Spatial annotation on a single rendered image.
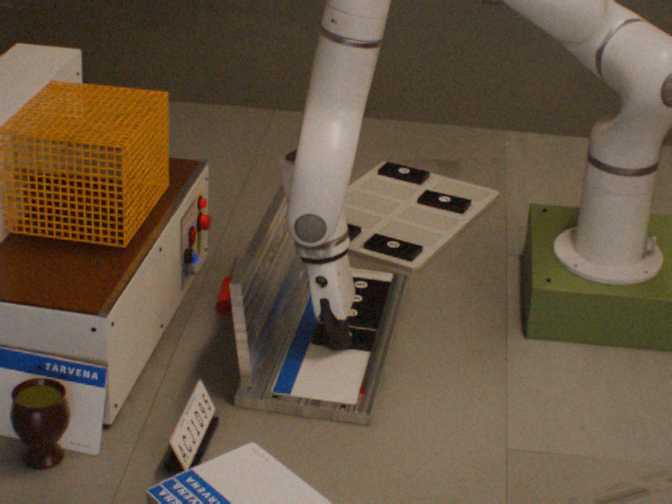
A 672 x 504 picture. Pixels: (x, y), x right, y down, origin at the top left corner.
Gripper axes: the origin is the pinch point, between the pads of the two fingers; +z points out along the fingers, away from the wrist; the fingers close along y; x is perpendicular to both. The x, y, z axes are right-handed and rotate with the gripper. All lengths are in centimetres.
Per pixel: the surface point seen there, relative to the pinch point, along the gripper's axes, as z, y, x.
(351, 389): 3.4, -10.5, -3.2
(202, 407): -2.4, -23.0, 16.1
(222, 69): 22, 217, 81
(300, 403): 1.8, -16.3, 3.3
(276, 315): -3.9, 1.0, 9.9
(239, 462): -6.8, -43.2, 4.5
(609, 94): 45, 225, -42
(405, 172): 3, 72, -1
